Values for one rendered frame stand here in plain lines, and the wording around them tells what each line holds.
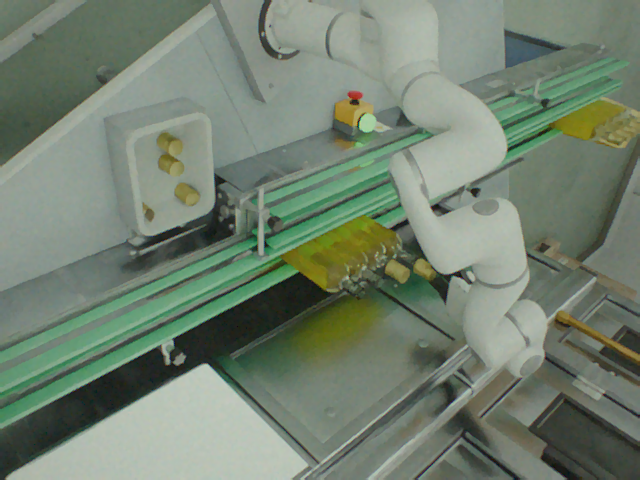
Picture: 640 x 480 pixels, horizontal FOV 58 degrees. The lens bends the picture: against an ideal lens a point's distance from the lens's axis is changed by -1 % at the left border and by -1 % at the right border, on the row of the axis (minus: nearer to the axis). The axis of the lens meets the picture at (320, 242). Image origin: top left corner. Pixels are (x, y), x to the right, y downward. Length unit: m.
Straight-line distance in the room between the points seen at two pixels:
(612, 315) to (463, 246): 0.84
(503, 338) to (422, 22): 0.53
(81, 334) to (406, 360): 0.64
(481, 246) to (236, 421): 0.56
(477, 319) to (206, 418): 0.53
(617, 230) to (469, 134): 6.84
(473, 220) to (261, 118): 0.65
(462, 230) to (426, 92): 0.21
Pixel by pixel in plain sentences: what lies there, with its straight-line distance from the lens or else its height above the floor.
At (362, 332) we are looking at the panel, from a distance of 1.31.
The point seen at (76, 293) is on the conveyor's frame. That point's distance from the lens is 1.16.
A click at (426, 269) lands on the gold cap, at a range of 1.28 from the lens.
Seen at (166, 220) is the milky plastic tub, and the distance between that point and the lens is 1.20.
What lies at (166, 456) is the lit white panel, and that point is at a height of 1.13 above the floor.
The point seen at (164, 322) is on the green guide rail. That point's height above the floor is 0.92.
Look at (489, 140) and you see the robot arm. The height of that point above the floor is 1.35.
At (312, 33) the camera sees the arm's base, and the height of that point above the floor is 0.90.
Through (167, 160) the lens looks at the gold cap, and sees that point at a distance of 1.18.
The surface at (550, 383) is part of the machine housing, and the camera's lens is 1.38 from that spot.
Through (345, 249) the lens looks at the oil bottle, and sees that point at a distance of 1.28.
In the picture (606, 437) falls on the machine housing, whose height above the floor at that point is 1.63.
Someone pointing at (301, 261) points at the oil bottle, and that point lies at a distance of 1.27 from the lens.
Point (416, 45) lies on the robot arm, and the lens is 0.95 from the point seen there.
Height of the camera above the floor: 1.72
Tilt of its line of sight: 35 degrees down
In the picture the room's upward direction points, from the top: 123 degrees clockwise
